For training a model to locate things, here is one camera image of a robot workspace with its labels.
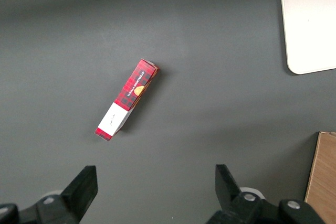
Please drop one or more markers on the beige plastic tray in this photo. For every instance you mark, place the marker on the beige plastic tray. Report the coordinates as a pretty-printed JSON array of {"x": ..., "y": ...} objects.
[{"x": 309, "y": 22}]

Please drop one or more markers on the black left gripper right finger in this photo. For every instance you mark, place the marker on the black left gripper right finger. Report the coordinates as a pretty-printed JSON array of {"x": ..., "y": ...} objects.
[{"x": 236, "y": 203}]

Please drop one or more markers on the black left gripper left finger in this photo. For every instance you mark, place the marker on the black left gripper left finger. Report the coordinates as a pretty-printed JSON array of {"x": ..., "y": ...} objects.
[{"x": 76, "y": 195}]

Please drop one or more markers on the red plaid shortbread box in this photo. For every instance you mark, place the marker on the red plaid shortbread box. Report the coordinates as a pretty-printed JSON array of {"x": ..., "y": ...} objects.
[{"x": 128, "y": 99}]

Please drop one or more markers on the light wooden board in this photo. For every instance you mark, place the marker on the light wooden board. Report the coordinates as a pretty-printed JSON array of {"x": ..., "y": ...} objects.
[{"x": 322, "y": 176}]

